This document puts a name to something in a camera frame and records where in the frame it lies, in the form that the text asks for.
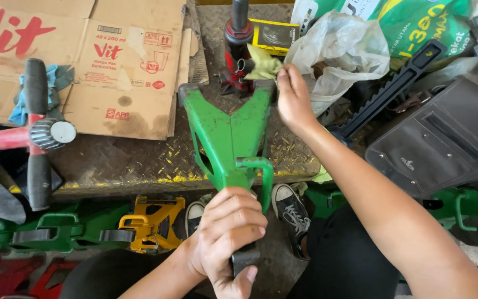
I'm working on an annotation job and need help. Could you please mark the black toothed jack post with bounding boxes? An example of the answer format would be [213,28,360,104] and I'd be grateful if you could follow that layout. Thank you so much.
[329,39,448,147]

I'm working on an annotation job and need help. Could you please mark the person's left hand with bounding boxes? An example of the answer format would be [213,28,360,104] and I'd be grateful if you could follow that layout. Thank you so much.
[185,186,269,299]

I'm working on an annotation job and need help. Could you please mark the green printed sack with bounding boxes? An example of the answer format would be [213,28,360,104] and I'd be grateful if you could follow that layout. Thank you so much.
[290,0,475,70]

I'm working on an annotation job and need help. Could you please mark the green jack stand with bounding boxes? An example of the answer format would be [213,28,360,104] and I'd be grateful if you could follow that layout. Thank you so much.
[0,201,137,254]
[178,80,278,275]
[305,184,478,232]

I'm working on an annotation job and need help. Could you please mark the person's right hand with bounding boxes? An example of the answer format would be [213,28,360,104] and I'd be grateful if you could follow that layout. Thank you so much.
[277,63,319,132]

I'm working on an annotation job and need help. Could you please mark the clear plastic bag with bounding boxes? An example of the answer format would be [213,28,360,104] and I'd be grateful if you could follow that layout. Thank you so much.
[284,10,391,118]

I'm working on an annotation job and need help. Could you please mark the person's black sneaker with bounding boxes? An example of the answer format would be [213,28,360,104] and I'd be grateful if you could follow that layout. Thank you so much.
[185,201,207,238]
[271,183,312,261]

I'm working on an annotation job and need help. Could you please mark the person's left black sneaker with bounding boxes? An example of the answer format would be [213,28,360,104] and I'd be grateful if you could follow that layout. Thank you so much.
[185,201,207,238]

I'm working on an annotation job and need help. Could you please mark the yellow jack stand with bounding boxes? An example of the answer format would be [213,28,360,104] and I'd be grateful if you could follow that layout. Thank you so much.
[100,195,186,255]

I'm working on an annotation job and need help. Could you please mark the light green rag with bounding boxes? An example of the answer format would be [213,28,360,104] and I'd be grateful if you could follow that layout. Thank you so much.
[310,165,334,184]

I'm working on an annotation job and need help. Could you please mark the blue cloth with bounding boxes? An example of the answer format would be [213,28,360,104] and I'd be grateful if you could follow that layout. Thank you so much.
[8,64,75,127]

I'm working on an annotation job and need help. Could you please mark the yellow and black box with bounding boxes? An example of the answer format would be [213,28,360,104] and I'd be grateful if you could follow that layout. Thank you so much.
[249,18,300,57]

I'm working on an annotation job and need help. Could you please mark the red bottle jack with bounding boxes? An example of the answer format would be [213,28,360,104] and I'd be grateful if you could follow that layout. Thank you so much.
[217,0,257,99]

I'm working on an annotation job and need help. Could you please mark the red jack stands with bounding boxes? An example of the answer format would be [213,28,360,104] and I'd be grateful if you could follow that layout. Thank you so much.
[0,254,81,299]

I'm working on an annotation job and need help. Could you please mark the person's right leg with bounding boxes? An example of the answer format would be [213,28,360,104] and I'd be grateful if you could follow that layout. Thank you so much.
[285,203,402,299]

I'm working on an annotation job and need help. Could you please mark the dark grey leather bag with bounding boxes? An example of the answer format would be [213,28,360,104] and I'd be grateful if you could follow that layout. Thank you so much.
[364,76,478,199]

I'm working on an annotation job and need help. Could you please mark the yellow-green cloth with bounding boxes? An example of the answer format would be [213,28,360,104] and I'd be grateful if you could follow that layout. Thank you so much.
[244,43,284,82]

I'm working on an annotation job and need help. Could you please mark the person's right black sneaker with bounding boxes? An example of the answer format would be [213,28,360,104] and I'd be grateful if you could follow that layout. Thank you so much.
[271,183,312,261]

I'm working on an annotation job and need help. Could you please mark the flattened brown cardboard box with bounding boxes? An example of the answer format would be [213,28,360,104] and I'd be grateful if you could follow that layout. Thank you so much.
[0,0,201,141]

